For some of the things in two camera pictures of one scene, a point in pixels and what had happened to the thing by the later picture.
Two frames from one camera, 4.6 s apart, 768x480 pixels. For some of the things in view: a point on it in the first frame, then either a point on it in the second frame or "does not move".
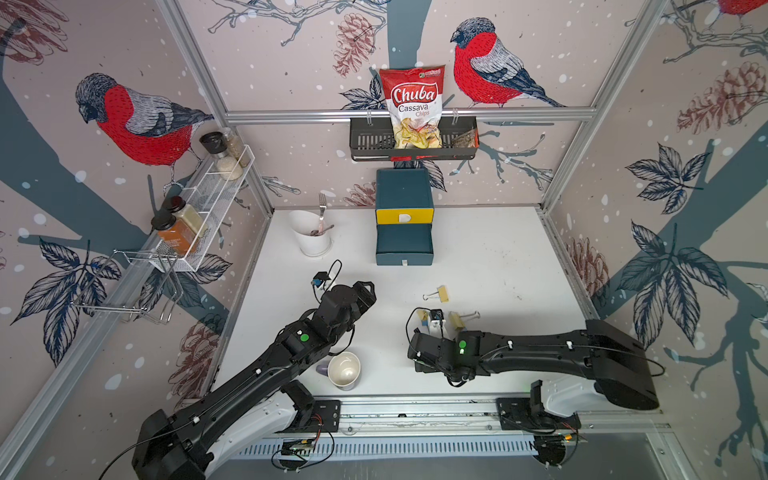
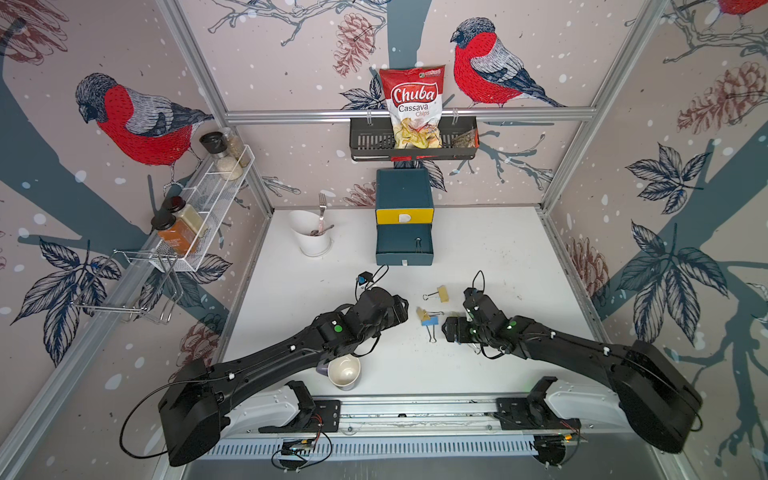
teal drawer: [404, 245] does not move
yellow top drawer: [405, 216] does not move
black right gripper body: [446, 373] → [465, 332]
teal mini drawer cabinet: [404, 216] does not move
